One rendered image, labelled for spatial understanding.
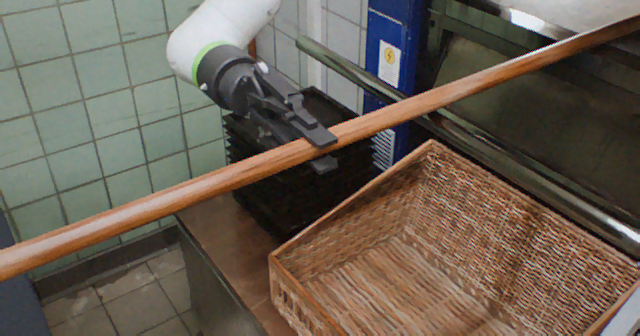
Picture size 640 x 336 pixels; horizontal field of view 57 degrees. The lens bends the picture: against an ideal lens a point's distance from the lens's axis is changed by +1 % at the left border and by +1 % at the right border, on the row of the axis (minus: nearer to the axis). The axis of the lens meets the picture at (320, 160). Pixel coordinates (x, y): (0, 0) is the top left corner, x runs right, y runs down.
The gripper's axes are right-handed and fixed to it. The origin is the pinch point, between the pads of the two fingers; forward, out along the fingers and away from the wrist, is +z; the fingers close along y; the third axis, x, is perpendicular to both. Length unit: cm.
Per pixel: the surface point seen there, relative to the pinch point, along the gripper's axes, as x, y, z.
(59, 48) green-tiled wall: 7, 30, -123
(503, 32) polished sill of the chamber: -57, 4, -17
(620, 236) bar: -19.8, 2.8, 31.6
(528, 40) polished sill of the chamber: -57, 4, -11
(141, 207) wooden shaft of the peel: 23.5, -1.2, 1.1
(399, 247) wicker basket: -43, 61, -25
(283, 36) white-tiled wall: -57, 34, -102
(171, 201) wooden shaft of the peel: 20.3, -0.9, 1.5
